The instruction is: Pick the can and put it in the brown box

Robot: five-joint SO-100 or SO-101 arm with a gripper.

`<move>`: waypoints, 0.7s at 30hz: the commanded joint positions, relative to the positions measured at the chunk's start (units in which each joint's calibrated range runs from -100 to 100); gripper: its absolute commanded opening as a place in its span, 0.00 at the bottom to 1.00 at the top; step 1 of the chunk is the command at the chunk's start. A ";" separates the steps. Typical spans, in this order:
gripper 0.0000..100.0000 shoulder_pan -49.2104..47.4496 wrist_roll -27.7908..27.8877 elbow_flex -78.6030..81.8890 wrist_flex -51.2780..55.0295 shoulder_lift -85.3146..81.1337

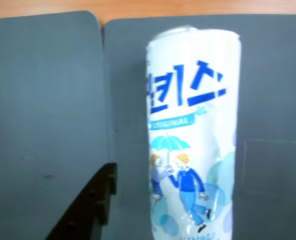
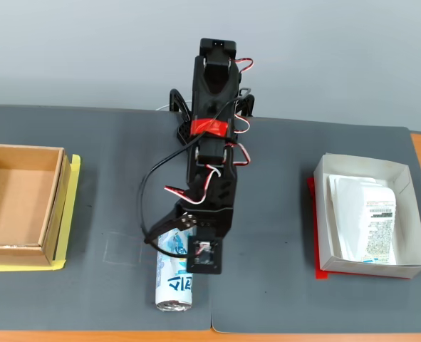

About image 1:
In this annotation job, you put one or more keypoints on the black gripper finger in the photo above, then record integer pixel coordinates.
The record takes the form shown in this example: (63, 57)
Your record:
(87, 210)

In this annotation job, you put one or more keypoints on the white blue print drink can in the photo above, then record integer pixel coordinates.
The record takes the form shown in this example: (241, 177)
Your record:
(195, 130)

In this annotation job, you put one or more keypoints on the dark grey mat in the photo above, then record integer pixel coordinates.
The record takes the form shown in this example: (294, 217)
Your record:
(37, 87)
(270, 87)

